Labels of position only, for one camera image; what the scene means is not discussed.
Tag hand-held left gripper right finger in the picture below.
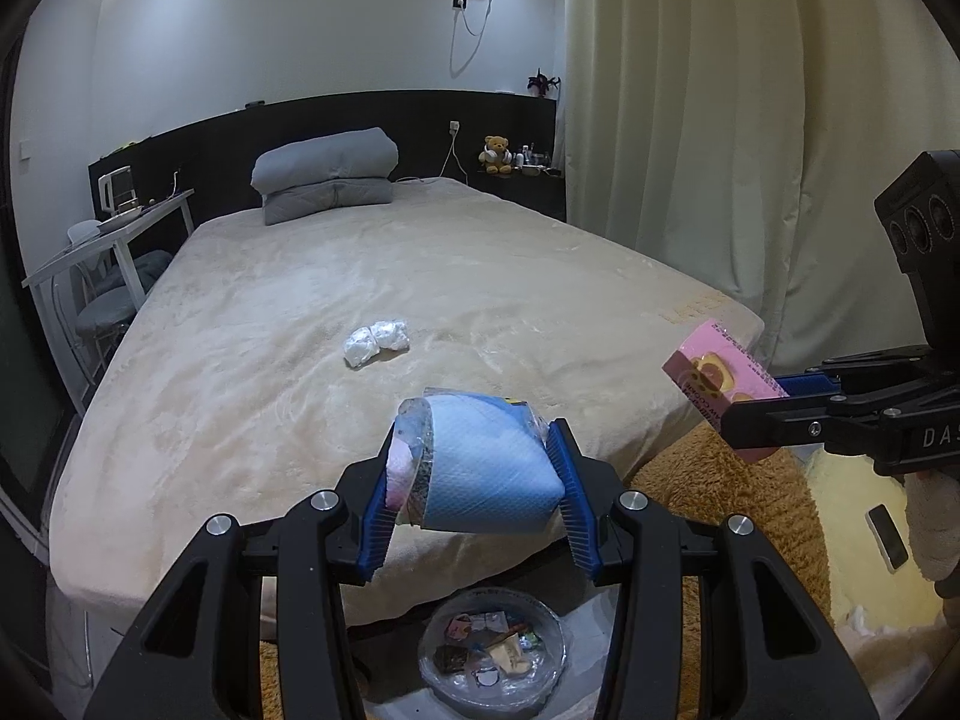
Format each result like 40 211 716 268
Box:
546 418 878 720

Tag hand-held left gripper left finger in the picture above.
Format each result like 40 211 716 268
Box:
82 431 402 720

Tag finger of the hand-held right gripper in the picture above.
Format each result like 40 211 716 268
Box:
720 388 835 457
775 349 931 400

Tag pink snack box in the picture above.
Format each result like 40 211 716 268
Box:
661 319 790 462

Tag blue and white soft packet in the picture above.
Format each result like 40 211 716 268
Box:
386 388 567 537

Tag bin with clear plastic liner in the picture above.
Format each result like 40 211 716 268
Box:
418 586 567 717

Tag black smartphone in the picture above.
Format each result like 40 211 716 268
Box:
866 504 911 572

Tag bed with beige blanket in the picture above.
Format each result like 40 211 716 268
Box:
49 176 766 627

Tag person's left leg, brown fleece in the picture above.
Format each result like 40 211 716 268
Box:
259 639 290 720

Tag beige snack packet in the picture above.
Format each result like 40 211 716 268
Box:
484 634 530 673

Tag cream curtain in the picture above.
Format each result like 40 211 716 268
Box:
562 0 960 377

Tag black bedside shelf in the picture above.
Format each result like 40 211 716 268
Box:
476 163 567 223

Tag grey pillow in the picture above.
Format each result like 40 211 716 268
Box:
262 178 395 226

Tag grey cushioned chair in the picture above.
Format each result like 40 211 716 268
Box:
71 247 175 385

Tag brown teddy bear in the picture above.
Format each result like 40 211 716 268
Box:
480 135 515 175

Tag grey pillows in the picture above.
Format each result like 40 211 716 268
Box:
251 127 400 197

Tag white desk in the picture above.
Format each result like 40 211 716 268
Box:
22 189 197 365

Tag black headboard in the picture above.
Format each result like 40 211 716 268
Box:
88 90 567 224

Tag white desktop appliance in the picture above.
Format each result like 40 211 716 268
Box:
97 167 140 215

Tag white charger cable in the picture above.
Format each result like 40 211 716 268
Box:
397 120 470 185

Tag white hanging power cable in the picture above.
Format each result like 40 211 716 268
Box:
448 0 500 78

